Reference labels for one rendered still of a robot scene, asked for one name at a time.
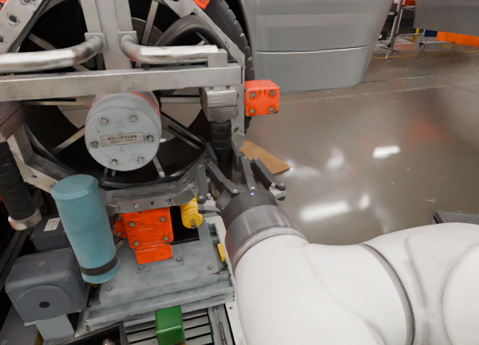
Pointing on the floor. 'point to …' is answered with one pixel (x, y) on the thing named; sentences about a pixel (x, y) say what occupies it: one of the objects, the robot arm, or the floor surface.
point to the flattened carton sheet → (275, 165)
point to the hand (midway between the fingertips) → (222, 155)
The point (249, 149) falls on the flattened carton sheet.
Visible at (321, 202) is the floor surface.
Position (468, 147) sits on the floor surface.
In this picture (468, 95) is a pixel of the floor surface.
